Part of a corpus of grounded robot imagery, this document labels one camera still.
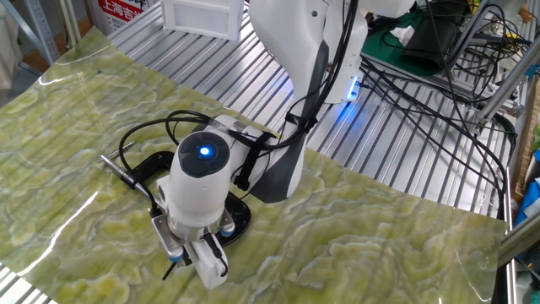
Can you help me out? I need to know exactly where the black pouch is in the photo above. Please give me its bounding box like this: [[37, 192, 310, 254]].
[[399, 1, 468, 72]]

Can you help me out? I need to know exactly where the black velcro strap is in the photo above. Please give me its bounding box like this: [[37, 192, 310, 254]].
[[233, 130, 278, 192]]

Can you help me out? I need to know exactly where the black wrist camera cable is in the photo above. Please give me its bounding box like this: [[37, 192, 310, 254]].
[[117, 109, 220, 219]]

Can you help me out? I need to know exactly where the green marble pattern mat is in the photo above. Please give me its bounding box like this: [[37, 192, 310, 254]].
[[0, 25, 509, 304]]

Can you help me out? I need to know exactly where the blue bag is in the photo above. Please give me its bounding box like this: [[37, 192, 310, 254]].
[[513, 149, 540, 227]]

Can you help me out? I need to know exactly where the aluminium frame post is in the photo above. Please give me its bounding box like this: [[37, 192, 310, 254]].
[[54, 0, 82, 48], [475, 40, 540, 126], [496, 210, 540, 268]]

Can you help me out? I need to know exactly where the white plastic bin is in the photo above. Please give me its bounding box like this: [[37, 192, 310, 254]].
[[159, 0, 246, 42]]

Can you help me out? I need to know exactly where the silver bracket with blue cap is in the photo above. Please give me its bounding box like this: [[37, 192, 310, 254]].
[[218, 209, 236, 238]]

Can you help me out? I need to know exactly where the box with red print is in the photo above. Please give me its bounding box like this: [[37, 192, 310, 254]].
[[89, 0, 164, 38]]

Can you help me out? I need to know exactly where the green cutting mat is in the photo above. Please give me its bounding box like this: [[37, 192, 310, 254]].
[[360, 0, 451, 79]]

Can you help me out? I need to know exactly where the crumpled white tissue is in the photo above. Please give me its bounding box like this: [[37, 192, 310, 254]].
[[388, 24, 418, 47]]

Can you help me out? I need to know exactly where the thick black clock hand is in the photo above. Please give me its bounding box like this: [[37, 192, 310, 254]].
[[161, 260, 180, 282]]

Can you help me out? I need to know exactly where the grey perforated shelf post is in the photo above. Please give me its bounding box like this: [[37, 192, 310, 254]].
[[0, 0, 61, 65]]

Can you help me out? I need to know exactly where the black C-clamp with steel screw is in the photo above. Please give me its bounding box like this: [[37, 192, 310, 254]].
[[98, 141, 253, 249]]

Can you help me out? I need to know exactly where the tan cardboard panel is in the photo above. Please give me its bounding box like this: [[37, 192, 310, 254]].
[[512, 79, 540, 204]]

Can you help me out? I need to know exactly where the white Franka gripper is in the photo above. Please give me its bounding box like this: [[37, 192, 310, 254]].
[[156, 176, 230, 290]]

